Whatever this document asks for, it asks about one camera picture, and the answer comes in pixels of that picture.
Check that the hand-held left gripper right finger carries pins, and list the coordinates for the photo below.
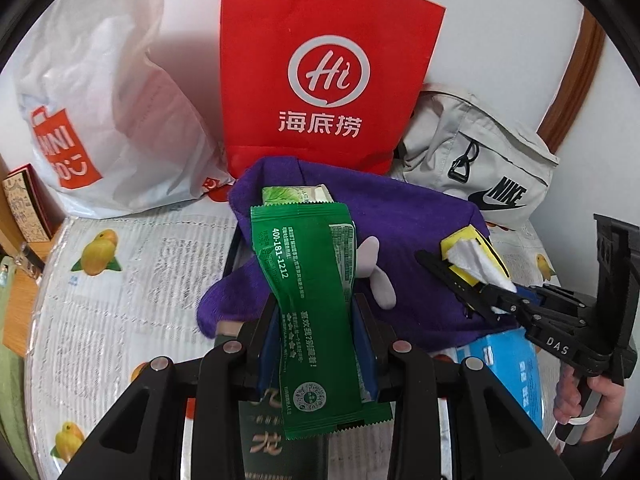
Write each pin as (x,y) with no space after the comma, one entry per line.
(367,365)

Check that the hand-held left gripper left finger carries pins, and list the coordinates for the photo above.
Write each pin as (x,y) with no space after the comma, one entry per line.
(266,360)

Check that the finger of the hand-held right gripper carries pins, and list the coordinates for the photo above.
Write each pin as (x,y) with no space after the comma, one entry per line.
(462,297)
(525,300)

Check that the white tissue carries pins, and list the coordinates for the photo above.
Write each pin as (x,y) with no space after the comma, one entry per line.
(480,262)

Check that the yellow and black pouch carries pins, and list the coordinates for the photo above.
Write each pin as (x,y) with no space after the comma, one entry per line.
(465,237)

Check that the dark green sachet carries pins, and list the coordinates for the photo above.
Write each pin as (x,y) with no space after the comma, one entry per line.
(310,300)

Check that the purple cloth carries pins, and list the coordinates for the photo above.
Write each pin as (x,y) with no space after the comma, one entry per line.
(415,220)

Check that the light green wipes pack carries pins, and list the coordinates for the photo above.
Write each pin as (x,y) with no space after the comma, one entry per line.
(295,195)

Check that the person's right hand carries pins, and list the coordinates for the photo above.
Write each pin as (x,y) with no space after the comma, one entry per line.
(607,405)

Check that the blue tissue pack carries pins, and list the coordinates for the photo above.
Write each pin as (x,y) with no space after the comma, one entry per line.
(505,375)

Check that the black and gold tea tin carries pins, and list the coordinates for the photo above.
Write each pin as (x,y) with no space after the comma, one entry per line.
(265,445)

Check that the grey waist bag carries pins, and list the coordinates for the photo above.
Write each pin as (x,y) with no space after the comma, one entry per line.
(480,150)

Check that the red paper bag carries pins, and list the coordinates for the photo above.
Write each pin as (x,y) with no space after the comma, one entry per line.
(325,50)

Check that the patterned brown gift box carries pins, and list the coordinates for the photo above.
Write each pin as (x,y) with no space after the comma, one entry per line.
(25,200)

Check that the white plastic shopping bag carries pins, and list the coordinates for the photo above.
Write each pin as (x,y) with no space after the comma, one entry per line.
(110,85)

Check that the brown wooden door frame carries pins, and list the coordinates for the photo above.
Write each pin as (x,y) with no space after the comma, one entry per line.
(575,75)

